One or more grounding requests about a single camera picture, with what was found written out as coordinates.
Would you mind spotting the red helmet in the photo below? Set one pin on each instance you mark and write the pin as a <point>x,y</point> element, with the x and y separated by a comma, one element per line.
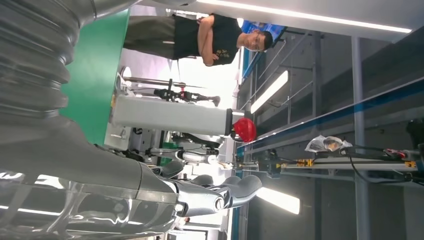
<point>245,130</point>

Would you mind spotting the standing person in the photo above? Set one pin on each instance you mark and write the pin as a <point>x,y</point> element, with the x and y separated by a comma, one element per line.
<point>218,38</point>

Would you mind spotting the aluminium rail with yellow brackets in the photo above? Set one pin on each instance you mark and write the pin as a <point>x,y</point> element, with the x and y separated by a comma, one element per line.
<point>348,165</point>

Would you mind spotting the black jointed stand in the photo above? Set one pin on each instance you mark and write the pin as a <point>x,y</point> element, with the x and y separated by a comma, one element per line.
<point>175,94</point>

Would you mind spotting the ceiling strip lamp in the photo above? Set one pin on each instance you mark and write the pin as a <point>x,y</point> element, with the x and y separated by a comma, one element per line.
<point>270,91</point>

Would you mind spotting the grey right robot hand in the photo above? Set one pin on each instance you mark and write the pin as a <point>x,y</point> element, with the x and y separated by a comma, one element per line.
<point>82,185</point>

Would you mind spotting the grey machine column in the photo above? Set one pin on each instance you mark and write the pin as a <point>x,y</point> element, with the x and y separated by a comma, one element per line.
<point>172,116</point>

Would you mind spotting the clear plastic bag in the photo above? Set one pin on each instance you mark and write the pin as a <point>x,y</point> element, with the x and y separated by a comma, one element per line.
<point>326,144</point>

